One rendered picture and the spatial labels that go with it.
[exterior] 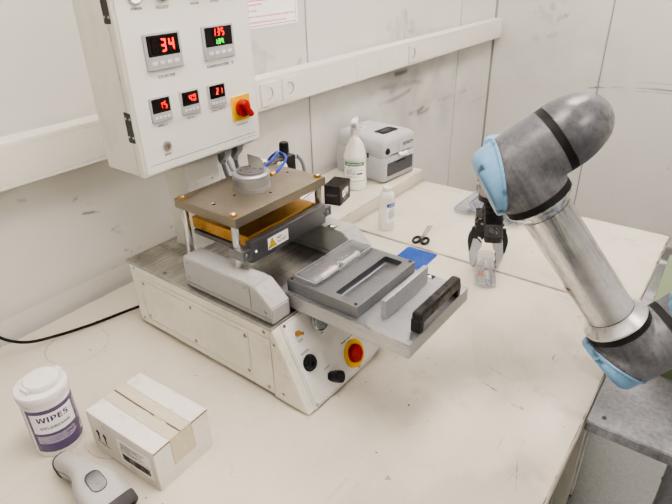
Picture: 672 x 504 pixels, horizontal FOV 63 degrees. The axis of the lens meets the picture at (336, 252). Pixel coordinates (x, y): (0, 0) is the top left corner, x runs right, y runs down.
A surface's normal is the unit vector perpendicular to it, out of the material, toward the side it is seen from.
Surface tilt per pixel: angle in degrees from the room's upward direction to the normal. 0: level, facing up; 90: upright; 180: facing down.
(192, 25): 90
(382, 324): 0
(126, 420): 1
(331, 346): 65
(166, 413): 1
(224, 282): 90
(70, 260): 90
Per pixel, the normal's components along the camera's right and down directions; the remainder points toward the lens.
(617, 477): -0.03, -0.88
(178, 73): 0.79, 0.27
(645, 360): -0.08, 0.34
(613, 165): -0.60, 0.40
